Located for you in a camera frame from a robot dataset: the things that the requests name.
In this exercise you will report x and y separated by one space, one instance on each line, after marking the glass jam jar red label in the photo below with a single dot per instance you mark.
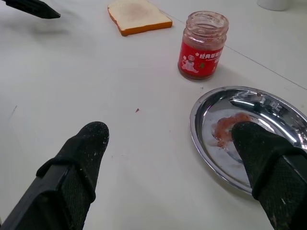
199 55

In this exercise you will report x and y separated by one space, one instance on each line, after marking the white ceramic vase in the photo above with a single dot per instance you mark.
275 4

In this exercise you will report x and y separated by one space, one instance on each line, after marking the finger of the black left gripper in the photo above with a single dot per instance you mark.
36 8

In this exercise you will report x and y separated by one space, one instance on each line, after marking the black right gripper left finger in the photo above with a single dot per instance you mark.
69 182

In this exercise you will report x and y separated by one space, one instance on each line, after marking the red jam smear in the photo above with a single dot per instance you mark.
226 123

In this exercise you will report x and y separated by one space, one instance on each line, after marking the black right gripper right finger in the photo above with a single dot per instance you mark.
275 179

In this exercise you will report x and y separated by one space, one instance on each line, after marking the toast slice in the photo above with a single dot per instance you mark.
136 14

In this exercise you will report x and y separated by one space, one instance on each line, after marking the round stainless steel plate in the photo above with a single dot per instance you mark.
275 112

